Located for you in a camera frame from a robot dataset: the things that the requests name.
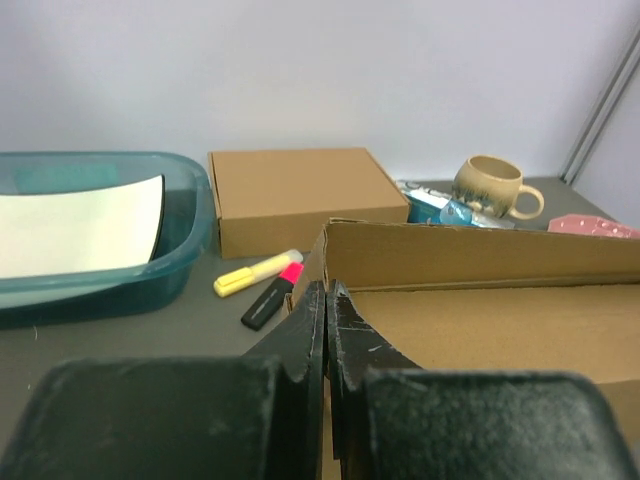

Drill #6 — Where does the blue toothbrush package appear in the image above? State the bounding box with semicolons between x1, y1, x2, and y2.
396;180;514;229

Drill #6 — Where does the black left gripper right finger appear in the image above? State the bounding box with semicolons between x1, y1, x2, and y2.
325;281;639;479

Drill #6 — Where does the white paper sheet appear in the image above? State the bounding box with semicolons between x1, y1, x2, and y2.
1;175;165;278

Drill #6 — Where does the beige ceramic mug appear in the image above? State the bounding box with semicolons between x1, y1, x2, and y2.
452;155;545;220

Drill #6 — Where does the black pink highlighter pen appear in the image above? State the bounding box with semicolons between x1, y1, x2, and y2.
241;262;304;331

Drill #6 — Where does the brown cardboard box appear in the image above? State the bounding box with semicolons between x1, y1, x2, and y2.
208;147;409;259
291;220;639;453

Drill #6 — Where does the closed brown cardboard box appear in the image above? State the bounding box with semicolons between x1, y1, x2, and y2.
208;147;409;259

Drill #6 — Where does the yellow highlighter pen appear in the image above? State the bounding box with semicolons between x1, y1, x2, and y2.
213;249;303;298

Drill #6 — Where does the pink dotted plate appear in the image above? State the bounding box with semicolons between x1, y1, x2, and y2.
547;214;639;239

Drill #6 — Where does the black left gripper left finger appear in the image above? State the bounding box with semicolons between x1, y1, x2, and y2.
1;281;326;479

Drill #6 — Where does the teal plastic bin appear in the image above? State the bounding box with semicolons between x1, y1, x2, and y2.
1;151;214;329

